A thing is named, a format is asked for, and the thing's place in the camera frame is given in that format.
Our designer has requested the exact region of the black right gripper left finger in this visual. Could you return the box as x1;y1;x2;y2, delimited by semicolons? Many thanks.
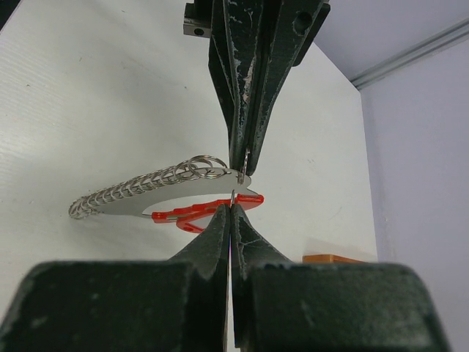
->
1;205;230;351

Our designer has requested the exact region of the aluminium frame post left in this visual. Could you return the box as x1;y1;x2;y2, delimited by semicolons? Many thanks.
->
350;18;468;91

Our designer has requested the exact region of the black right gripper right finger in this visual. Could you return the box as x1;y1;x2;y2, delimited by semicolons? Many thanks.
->
230;205;451;351

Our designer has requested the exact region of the metal key organizer red handle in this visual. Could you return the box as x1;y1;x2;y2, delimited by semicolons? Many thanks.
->
68;155;261;219

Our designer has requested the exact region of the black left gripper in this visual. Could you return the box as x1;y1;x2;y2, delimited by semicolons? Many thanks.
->
183;0;330;175

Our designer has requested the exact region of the wooden compartment tray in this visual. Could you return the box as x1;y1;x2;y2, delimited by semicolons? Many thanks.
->
302;254;362;263

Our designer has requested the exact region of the key with red tag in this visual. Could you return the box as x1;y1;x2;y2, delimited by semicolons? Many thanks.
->
176;190;237;233

